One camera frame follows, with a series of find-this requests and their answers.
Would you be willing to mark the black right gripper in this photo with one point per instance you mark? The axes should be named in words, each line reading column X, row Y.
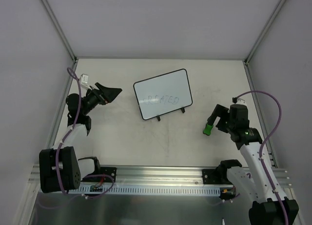
column 223, row 118

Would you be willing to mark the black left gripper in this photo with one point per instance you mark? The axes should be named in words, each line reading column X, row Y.
column 99, row 95

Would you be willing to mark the green whiteboard eraser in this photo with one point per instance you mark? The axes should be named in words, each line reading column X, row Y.
column 207, row 130

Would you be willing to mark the small black-framed whiteboard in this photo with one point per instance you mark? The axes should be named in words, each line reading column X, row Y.
column 163, row 94

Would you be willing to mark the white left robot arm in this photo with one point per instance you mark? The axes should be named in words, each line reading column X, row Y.
column 65, row 165

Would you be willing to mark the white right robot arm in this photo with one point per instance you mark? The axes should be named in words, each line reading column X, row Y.
column 269, row 203

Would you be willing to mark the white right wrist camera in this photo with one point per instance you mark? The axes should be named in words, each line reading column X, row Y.
column 239, row 101

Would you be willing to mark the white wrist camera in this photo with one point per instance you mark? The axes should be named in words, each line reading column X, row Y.
column 84, row 81
column 239, row 101

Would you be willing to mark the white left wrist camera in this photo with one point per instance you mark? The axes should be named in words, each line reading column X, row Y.
column 84, row 81

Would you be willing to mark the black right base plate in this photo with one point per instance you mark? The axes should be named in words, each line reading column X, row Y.
column 212, row 176

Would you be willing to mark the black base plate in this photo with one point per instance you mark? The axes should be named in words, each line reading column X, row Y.
column 212, row 176
column 108, row 173

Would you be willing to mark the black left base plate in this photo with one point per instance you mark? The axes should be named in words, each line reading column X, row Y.
column 108, row 173

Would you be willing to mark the aluminium mounting rail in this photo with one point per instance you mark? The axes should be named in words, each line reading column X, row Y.
column 163, row 175

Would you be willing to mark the white slotted cable duct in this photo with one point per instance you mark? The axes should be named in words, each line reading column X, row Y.
column 210, row 191

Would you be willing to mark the left aluminium frame post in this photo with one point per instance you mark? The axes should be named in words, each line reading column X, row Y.
column 58, row 28

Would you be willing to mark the aluminium frame post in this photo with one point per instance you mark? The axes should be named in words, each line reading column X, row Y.
column 265, row 29
column 58, row 28

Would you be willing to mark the right aluminium frame post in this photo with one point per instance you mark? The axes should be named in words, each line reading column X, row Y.
column 265, row 29

